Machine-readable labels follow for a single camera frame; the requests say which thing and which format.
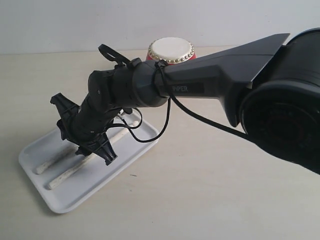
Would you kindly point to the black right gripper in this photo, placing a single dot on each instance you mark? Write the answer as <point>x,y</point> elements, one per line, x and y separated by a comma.
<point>85,125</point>

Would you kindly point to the white drumstick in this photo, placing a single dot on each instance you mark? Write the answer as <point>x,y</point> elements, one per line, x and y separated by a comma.
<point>54,159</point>
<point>67,173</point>

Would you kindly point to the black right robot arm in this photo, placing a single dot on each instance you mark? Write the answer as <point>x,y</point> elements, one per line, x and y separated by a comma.
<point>266,92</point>

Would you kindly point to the small red drum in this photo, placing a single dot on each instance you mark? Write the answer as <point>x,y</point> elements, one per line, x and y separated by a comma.
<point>173,50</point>

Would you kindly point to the white plastic tray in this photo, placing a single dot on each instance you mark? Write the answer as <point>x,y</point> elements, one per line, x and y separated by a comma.
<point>86,181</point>

